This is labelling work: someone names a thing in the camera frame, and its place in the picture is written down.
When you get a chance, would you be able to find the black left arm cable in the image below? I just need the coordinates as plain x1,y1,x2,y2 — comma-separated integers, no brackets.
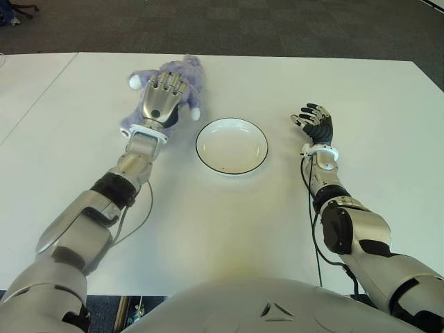
110,180,154,246

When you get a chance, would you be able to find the black office chair base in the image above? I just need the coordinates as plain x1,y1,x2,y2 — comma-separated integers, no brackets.
12,0,40,19

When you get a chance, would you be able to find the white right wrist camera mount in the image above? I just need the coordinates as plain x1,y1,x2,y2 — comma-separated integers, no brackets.
300,142,339,161

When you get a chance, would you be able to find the purple plush bear doll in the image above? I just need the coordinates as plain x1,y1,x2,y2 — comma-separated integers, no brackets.
119,54,206,133

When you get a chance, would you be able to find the white plate with black rim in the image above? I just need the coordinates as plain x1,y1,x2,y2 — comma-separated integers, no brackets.
195,118,270,178

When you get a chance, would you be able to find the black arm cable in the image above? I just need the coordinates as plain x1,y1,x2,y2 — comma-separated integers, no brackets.
300,155,361,300
110,180,154,246

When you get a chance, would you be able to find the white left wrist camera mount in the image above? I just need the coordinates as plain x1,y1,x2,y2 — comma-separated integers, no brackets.
120,124,169,144

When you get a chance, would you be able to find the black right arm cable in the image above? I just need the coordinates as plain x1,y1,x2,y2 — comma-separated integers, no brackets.
300,155,361,300

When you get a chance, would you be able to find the grey robot torso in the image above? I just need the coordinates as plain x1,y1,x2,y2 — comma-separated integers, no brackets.
121,275,427,333

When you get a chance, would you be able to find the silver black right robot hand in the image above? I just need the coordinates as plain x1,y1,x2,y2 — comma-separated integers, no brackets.
290,102,334,145

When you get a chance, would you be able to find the chrome support pole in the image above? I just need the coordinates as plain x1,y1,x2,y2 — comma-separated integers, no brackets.
117,296,132,329

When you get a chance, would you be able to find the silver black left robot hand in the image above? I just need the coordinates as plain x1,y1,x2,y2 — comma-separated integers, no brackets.
140,71,187,128

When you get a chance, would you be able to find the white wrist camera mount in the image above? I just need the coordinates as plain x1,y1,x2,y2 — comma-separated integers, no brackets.
300,142,339,161
120,124,169,144

